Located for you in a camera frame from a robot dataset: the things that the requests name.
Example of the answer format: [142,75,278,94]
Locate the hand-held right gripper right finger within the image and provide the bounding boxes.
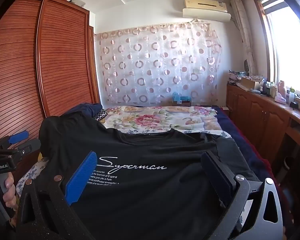
[201,151,283,240]

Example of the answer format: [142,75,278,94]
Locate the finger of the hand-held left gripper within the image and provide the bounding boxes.
[14,139,42,155]
[0,130,29,148]

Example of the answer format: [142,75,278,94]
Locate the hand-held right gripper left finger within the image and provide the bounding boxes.
[15,151,98,240]

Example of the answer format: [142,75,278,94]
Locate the black printed t-shirt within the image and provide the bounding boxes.
[39,111,265,240]

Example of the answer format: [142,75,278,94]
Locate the person's left hand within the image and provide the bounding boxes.
[0,172,17,208]

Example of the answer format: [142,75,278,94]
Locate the blue floral bed sheet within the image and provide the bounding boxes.
[16,127,233,205]

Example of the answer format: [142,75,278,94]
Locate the navy blue blanket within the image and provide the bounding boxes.
[212,106,268,180]

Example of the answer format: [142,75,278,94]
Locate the dark circle-patterned garment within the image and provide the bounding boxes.
[92,109,108,122]

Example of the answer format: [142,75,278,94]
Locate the navy folded garment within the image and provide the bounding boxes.
[65,102,103,117]

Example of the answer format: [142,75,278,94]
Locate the wooden sideboard cabinet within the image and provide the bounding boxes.
[226,82,300,165]

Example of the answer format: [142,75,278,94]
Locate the pink floral blanket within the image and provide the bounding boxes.
[100,106,220,133]

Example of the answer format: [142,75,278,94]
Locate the wooden slatted wardrobe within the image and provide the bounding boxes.
[0,0,102,180]

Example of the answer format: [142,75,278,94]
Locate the blue tissue box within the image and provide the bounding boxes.
[172,92,190,103]

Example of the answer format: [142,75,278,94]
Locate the open cardboard box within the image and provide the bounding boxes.
[240,76,264,90]

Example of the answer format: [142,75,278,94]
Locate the stack of papers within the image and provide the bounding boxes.
[227,70,248,85]

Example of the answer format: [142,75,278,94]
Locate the pink figurine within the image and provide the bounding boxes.
[277,80,287,95]

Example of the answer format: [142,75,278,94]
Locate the circle-patterned sheer curtain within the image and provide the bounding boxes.
[95,22,223,107]

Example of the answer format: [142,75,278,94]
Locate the wooden-framed window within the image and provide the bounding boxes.
[251,0,300,98]

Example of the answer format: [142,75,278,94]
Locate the beige window curtain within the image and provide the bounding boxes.
[230,0,257,74]

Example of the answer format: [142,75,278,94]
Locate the beige air conditioner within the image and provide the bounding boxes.
[184,0,228,13]
[182,8,232,22]

